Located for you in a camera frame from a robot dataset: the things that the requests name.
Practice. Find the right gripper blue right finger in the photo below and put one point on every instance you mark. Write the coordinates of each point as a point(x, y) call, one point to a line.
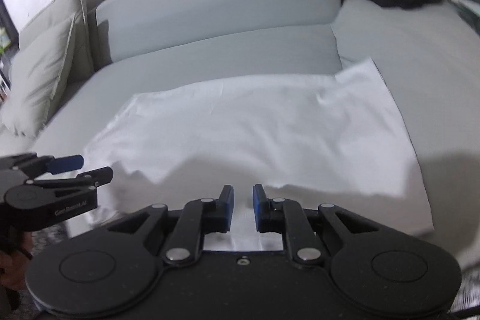
point(288, 219)

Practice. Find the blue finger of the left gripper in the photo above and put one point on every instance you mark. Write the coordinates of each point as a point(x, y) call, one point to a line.
point(59, 165)
point(94, 178)

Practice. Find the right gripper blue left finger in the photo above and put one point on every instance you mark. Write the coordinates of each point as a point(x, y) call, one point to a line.
point(187, 227)

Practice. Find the white hoodie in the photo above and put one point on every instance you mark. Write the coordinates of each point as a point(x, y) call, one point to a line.
point(332, 140)

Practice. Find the person left hand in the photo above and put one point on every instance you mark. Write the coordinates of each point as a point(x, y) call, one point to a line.
point(14, 266)

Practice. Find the front grey throw pillow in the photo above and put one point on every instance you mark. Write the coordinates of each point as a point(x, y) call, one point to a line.
point(39, 76)

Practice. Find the grey throw pillow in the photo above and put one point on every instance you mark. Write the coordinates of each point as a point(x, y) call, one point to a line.
point(39, 76)
point(55, 12)

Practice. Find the bookshelf with books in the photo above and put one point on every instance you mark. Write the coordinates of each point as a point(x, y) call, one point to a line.
point(9, 48)

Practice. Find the rear grey throw pillow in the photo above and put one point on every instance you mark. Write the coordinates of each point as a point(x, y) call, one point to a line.
point(55, 12)

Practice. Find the grey sofa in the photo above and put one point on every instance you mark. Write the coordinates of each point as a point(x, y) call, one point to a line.
point(428, 57)

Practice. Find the patterned grey rug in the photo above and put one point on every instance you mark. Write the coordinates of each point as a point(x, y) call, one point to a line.
point(466, 303)

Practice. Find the glass side table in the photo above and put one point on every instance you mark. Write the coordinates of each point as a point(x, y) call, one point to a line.
point(469, 12)

